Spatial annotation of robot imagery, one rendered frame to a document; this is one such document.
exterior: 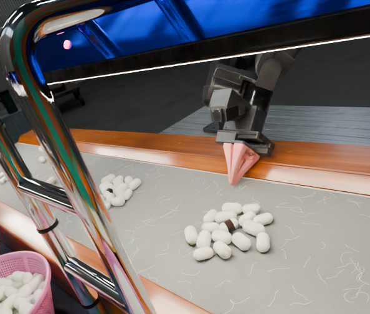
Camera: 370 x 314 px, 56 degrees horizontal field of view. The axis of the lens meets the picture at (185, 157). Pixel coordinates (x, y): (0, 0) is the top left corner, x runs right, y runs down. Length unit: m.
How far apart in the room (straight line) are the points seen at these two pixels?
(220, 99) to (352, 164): 0.25
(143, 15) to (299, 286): 0.36
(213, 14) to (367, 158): 0.44
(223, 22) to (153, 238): 0.43
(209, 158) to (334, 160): 0.27
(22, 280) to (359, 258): 0.56
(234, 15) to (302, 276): 0.33
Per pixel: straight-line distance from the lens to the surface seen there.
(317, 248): 0.52
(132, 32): 0.37
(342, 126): 1.01
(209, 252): 0.53
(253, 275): 0.50
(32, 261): 0.72
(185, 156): 0.83
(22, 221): 0.87
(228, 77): 0.70
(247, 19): 0.27
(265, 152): 0.68
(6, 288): 0.72
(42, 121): 0.27
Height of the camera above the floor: 1.09
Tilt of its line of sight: 24 degrees down
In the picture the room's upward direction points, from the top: 19 degrees counter-clockwise
